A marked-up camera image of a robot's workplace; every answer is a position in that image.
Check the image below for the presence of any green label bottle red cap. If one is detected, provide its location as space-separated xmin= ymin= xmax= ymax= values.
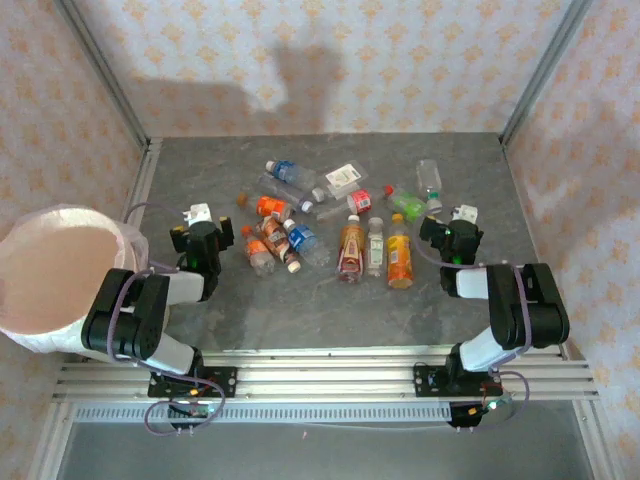
xmin=382 ymin=184 xmax=430 ymax=223

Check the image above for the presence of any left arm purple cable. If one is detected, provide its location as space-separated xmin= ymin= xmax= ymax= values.
xmin=107 ymin=201 xmax=227 ymax=439

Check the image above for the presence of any black controller board with LEDs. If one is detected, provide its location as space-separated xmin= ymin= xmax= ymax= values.
xmin=167 ymin=389 xmax=217 ymax=420
xmin=447 ymin=394 xmax=514 ymax=432

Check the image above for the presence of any clear bottle green ring cap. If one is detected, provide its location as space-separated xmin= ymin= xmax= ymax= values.
xmin=415 ymin=158 xmax=446 ymax=216

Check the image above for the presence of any brown label bottle white cap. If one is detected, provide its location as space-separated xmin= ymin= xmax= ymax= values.
xmin=255 ymin=214 xmax=302 ymax=274

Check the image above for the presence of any white packet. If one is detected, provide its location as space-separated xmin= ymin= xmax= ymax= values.
xmin=312 ymin=159 xmax=370 ymax=202

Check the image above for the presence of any white label bottle grey cap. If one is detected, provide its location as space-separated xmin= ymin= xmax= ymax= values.
xmin=366 ymin=216 xmax=388 ymax=279

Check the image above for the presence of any aluminium side rail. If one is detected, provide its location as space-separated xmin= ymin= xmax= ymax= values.
xmin=122 ymin=138 xmax=164 ymax=236
xmin=499 ymin=139 xmax=589 ymax=364

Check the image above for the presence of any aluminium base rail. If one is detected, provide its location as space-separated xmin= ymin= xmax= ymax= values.
xmin=52 ymin=347 xmax=599 ymax=404

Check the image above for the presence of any aluminium frame post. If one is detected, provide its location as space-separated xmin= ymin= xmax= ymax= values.
xmin=52 ymin=0 xmax=151 ymax=151
xmin=499 ymin=0 xmax=596 ymax=146

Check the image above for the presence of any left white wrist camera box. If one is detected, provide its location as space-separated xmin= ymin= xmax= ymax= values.
xmin=181 ymin=201 xmax=213 ymax=225

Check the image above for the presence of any tea bottle red yellow label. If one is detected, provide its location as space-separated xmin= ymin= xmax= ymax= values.
xmin=336 ymin=213 xmax=366 ymax=284

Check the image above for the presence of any white slotted cable duct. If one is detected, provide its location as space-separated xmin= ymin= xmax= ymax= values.
xmin=74 ymin=403 xmax=454 ymax=425

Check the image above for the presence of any orange juice bottle yellow cap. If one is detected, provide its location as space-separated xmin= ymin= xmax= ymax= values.
xmin=386 ymin=213 xmax=416 ymax=291

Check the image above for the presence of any orange bottle brown cap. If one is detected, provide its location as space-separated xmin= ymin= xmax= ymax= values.
xmin=236 ymin=193 xmax=295 ymax=223

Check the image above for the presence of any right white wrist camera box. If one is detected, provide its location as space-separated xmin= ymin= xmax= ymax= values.
xmin=451 ymin=203 xmax=480 ymax=225

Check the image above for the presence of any white bin with plastic liner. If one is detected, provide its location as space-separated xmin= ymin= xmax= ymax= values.
xmin=0 ymin=203 xmax=150 ymax=357

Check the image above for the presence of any clear bottle red label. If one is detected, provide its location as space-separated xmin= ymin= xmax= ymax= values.
xmin=316 ymin=187 xmax=377 ymax=223

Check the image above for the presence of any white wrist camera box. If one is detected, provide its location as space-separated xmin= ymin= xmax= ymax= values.
xmin=181 ymin=201 xmax=213 ymax=225
xmin=451 ymin=203 xmax=480 ymax=225

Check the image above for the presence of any clear unlabelled bottle white cap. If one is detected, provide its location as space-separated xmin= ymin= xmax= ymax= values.
xmin=256 ymin=172 xmax=315 ymax=212

